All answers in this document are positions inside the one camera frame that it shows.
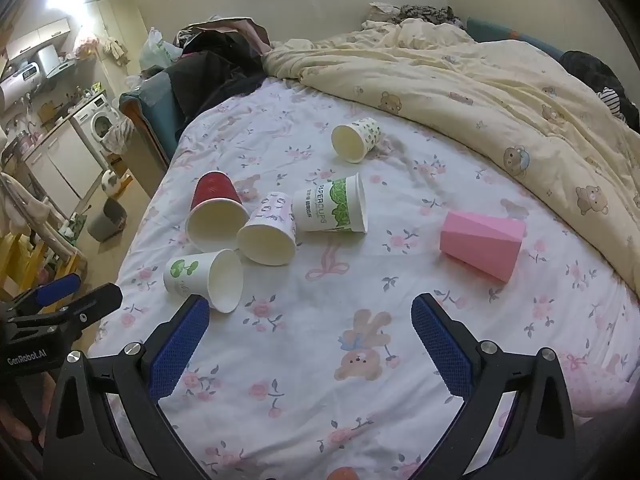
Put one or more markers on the purple print paper cup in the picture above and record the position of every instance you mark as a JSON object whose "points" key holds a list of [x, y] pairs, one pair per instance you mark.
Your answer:
{"points": [[272, 212]]}

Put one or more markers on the green sprout paper cup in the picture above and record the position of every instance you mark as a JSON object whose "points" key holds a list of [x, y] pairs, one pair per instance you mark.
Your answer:
{"points": [[187, 272]]}

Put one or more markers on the person's left hand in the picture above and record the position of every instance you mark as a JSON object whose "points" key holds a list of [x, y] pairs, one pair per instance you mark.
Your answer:
{"points": [[17, 427]]}

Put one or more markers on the white base cabinet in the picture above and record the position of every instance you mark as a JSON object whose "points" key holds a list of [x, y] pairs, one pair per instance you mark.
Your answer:
{"points": [[60, 160]]}

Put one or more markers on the white hanging cloth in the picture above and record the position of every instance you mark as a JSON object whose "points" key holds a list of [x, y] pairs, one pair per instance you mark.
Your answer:
{"points": [[30, 210]]}

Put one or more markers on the pink garment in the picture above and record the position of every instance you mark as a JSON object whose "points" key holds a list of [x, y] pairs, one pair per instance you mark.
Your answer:
{"points": [[250, 30]]}

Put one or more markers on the black garment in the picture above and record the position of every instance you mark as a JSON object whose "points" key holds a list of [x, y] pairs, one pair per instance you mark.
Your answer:
{"points": [[590, 72]]}

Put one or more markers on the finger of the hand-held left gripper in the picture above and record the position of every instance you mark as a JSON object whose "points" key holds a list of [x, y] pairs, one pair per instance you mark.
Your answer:
{"points": [[95, 302], [57, 289]]}

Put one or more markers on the yellow bear print duvet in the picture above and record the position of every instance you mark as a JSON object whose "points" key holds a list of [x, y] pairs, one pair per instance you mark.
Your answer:
{"points": [[450, 90]]}

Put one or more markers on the white water heater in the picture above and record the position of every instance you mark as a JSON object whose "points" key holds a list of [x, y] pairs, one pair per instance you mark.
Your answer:
{"points": [[17, 87]]}

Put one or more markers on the white ball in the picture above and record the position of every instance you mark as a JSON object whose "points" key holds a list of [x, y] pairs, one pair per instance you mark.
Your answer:
{"points": [[110, 181]]}

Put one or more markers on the pink faceted cup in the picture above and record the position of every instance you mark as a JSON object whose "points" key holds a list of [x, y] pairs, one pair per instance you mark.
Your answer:
{"points": [[480, 240]]}

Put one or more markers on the yellow chair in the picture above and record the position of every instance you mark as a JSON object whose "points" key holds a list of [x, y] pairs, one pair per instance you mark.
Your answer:
{"points": [[20, 260]]}

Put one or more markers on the grey trash bin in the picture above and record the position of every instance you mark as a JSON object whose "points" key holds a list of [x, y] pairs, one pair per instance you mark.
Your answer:
{"points": [[105, 220]]}

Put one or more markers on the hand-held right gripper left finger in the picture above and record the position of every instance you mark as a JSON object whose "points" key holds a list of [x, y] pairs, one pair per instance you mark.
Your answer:
{"points": [[180, 345]]}

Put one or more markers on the white plastic bag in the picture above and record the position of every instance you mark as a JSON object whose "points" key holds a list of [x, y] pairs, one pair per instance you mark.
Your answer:
{"points": [[152, 50]]}

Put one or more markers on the blue bed frame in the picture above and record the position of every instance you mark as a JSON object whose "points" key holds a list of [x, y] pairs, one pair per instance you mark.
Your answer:
{"points": [[150, 105]]}

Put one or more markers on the striped cloth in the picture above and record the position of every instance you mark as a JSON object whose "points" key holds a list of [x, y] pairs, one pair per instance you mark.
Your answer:
{"points": [[612, 102]]}

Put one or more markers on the dark clothes pile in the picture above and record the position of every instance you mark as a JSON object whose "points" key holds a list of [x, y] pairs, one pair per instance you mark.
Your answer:
{"points": [[215, 70]]}

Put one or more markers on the blue headboard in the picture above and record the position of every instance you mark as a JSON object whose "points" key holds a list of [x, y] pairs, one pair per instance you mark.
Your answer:
{"points": [[495, 30]]}

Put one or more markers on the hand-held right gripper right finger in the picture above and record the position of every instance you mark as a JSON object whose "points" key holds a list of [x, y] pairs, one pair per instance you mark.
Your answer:
{"points": [[442, 345]]}

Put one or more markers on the floral bed sheet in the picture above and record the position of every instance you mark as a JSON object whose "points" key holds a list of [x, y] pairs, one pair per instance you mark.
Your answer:
{"points": [[310, 310]]}

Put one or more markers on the white washing machine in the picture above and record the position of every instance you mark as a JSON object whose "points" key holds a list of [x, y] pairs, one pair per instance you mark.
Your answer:
{"points": [[100, 120]]}

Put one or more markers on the green heart print paper cup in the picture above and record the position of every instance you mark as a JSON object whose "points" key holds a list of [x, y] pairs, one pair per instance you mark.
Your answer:
{"points": [[367, 130]]}

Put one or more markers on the green label paper cup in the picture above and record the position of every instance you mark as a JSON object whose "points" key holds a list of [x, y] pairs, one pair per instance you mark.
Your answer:
{"points": [[320, 205]]}

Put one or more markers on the range hood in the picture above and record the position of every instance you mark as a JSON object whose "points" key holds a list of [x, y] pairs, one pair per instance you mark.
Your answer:
{"points": [[50, 60]]}

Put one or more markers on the white patterned bag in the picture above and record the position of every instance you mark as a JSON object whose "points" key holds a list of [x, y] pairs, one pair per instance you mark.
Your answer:
{"points": [[116, 135]]}

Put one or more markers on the dark patterned cloth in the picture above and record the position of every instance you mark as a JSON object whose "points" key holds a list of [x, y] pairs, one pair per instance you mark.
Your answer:
{"points": [[425, 12]]}

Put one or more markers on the white wall cabinets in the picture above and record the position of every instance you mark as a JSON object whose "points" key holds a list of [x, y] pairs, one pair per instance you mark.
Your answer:
{"points": [[35, 37]]}

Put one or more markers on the red paper cup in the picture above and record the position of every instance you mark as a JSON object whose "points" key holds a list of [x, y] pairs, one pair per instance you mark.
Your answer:
{"points": [[212, 190]]}

